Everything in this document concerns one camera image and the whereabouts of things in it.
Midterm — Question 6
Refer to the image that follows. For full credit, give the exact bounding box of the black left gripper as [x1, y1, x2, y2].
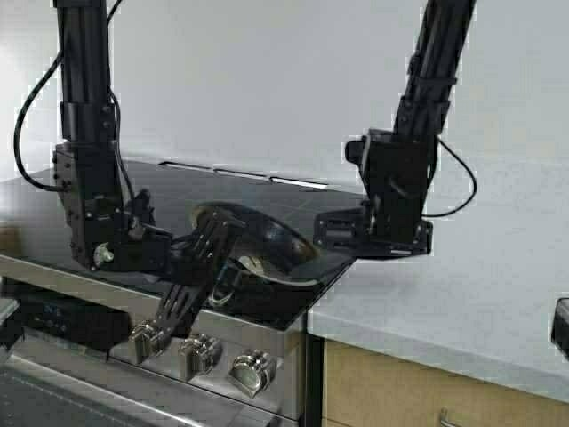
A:
[53, 143, 244, 342]

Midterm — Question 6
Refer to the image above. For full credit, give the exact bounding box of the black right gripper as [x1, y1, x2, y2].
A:
[313, 129, 434, 258]

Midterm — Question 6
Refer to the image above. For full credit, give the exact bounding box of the raw shrimp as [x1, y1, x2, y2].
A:
[239, 255, 267, 275]

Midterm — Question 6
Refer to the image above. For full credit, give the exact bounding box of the black frying pan steel rim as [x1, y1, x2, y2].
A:
[191, 201, 324, 307]

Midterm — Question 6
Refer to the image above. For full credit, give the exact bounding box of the black spatula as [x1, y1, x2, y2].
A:
[310, 251, 355, 270]

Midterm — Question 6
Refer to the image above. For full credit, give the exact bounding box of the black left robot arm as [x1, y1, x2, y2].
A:
[54, 1, 245, 343]

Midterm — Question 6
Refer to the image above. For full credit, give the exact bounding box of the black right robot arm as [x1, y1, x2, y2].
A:
[313, 1, 475, 260]

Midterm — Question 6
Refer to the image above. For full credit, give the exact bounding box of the middle steel stove knob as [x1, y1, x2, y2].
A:
[178, 334, 223, 382]

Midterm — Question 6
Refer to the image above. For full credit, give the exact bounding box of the steel stove knob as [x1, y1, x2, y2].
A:
[228, 350, 277, 398]
[178, 334, 223, 382]
[128, 320, 172, 365]

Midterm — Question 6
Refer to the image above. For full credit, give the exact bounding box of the left steel stove knob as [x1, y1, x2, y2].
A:
[128, 320, 172, 365]

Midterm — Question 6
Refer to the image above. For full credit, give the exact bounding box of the right steel stove knob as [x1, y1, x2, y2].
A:
[228, 350, 277, 398]

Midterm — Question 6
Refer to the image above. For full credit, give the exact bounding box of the stainless steel stove range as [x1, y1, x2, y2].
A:
[1, 162, 357, 426]

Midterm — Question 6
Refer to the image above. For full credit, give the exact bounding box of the wooden base cabinet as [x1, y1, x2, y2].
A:
[322, 341, 568, 426]

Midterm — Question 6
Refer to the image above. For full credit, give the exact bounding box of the black appliance at right edge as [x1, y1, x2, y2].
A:
[550, 298, 569, 359]

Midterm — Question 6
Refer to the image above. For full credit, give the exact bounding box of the steel cabinet drawer handle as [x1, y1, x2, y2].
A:
[438, 407, 466, 427]

